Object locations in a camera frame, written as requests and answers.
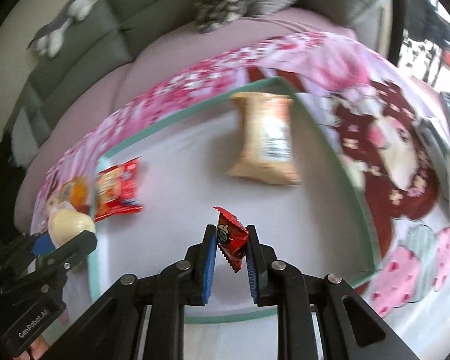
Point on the grey white plush toy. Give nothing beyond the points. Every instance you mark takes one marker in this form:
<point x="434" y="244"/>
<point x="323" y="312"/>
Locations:
<point x="60" y="26"/>

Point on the grey sofa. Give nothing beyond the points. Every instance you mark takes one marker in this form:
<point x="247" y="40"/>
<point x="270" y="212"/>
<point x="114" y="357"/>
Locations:
<point x="108" y="37"/>

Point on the lilac sofa seat cover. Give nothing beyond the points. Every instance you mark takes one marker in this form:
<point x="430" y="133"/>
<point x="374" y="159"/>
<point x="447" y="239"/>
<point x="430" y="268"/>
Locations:
<point x="165" y="60"/>

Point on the red biscuit packet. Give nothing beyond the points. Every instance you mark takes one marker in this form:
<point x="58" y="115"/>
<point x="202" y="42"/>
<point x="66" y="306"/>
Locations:
<point x="116" y="187"/>

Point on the dark cloth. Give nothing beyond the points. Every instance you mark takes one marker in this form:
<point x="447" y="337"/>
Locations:
<point x="3" y="180"/>

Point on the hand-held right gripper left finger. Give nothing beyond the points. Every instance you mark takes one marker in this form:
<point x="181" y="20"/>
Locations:
<point x="209" y="266"/>

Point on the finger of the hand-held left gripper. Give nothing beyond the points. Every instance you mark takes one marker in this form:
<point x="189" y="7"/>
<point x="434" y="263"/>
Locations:
<point x="75" y="247"/>
<point x="41" y="244"/>

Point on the orange snack packet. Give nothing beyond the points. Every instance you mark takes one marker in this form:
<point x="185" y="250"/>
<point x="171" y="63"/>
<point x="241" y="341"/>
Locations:
<point x="75" y="191"/>

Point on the black beige patterned pillow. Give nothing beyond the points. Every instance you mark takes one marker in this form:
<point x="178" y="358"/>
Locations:
<point x="225" y="0"/>

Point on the pink printed blanket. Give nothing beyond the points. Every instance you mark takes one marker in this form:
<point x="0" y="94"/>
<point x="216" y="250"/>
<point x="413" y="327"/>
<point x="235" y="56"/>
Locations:
<point x="360" y="63"/>

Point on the beige snack packet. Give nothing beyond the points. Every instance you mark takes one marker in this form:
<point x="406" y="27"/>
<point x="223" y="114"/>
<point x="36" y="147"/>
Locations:
<point x="266" y="138"/>

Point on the teal-edged white box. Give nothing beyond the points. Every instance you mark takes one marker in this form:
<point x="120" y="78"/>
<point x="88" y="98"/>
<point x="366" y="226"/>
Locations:
<point x="180" y="180"/>

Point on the cream white snack packet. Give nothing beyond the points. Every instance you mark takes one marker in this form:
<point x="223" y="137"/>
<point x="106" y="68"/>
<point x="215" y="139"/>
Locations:
<point x="69" y="223"/>

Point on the small red candy packet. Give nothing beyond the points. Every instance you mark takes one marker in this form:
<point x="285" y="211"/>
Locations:
<point x="232" y="238"/>

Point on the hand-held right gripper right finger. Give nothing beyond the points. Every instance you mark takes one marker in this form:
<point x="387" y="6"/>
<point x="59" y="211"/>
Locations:
<point x="252" y="270"/>

